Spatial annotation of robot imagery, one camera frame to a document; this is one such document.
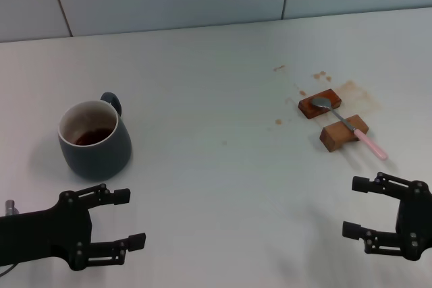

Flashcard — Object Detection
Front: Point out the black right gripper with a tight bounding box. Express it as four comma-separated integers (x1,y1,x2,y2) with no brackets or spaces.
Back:
342,171,432,262

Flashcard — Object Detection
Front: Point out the small silver connector stud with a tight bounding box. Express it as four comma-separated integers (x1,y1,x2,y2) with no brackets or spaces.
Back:
4,199,19,217

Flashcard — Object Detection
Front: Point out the light notched wooden block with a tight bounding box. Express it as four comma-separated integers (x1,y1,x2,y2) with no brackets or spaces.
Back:
319,114,370,153

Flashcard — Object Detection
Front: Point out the dark reddish wooden block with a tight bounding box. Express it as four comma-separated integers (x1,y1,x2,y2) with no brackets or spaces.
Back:
298,88,342,120

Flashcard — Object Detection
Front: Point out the dark grey ceramic cup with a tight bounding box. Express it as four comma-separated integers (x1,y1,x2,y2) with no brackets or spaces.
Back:
57,91,133,182

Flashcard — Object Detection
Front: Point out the pink handled metal spoon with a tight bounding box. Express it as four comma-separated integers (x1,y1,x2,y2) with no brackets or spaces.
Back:
310,96,389,161

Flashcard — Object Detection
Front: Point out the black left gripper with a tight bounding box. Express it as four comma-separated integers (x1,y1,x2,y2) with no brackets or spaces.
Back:
0,183,147,271

